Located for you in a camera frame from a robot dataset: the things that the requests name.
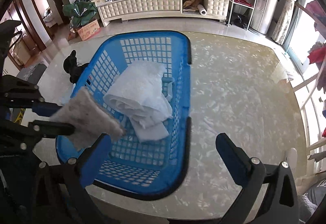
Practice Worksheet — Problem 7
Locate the green bag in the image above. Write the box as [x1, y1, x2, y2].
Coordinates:
[62, 1, 98, 29]

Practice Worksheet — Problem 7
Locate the light blue folded cloth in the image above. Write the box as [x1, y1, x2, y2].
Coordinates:
[60, 83, 76, 105]

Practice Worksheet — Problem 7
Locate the grey speckled cloth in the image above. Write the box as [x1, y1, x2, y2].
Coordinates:
[50, 87, 126, 151]

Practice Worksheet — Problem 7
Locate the grey cushioned chair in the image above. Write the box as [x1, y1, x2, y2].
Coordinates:
[17, 63, 47, 85]

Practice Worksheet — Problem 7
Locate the blue plastic basket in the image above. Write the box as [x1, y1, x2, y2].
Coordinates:
[55, 30, 192, 201]

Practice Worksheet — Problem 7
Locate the patterned curtain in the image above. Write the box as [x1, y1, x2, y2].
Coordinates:
[271, 0, 296, 45]

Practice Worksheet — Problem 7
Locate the white paper towel roll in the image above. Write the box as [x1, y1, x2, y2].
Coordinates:
[197, 4, 207, 16]

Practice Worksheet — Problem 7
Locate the clothes drying rack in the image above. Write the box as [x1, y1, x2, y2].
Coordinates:
[293, 2, 325, 156]

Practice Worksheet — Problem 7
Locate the white tufted tv cabinet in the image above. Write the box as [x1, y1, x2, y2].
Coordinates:
[97, 0, 230, 26]

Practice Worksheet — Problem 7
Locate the black dragon plush toy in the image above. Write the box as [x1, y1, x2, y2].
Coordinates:
[63, 50, 89, 83]

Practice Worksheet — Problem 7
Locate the cardboard box red print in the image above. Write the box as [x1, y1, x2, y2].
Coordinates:
[77, 20, 101, 41]

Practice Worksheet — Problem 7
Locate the white knitted towel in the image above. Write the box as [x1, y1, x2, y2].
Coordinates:
[103, 60, 172, 142]

